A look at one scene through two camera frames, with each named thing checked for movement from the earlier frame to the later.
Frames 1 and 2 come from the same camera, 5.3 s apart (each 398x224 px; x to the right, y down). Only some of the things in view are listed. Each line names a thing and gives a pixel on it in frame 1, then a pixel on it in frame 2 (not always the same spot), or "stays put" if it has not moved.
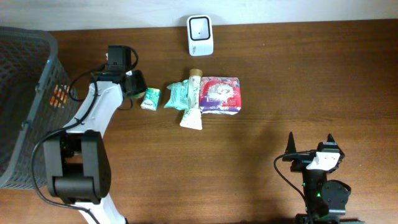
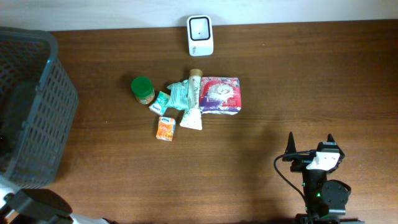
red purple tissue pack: [219, 95] stays put
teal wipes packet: [178, 95] stays put
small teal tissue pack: [151, 99] to [161, 103]
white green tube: [193, 118] stays put
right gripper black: [300, 165] stays put
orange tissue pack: [60, 96] to [165, 128]
